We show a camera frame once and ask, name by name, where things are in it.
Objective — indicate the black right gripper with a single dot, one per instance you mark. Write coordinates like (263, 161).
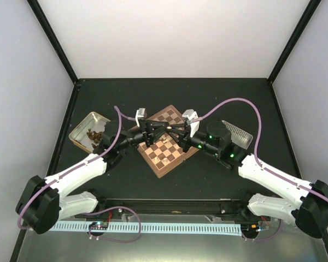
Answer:
(183, 140)

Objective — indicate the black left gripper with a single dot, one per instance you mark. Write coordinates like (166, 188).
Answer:
(148, 132)

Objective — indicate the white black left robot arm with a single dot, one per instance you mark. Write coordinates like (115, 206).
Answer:
(45, 201)

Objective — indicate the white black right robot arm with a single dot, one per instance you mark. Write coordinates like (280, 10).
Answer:
(297, 201)

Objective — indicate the wooden chess board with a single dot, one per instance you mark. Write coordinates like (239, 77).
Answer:
(165, 155)

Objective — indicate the dark chess pieces pile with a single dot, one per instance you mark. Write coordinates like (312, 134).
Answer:
(95, 137)

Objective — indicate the left controller circuit board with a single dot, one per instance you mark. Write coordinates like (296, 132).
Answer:
(98, 226)

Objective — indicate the controller circuit board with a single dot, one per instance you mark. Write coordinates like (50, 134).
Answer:
(98, 226)
(254, 227)

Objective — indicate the right controller circuit board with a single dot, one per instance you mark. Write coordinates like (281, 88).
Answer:
(254, 227)

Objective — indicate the pink patterned plastic basket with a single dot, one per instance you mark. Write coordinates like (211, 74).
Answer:
(238, 136)

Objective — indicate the yellow bear tin box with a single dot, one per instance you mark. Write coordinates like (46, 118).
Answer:
(93, 121)

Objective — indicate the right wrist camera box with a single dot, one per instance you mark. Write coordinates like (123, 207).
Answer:
(189, 116)

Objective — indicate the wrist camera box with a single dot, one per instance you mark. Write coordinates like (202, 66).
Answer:
(189, 116)
(141, 114)

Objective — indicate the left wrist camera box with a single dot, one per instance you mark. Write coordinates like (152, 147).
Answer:
(141, 114)

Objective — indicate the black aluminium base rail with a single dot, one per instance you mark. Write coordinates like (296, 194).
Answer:
(231, 210)

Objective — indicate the white slotted cable duct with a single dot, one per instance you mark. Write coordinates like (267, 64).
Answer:
(151, 228)

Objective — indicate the black frame post left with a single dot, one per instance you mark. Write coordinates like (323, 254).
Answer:
(49, 32)

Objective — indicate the black frame post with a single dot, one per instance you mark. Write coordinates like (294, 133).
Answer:
(294, 38)
(49, 32)

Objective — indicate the black frame post right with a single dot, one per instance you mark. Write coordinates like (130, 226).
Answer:
(294, 38)

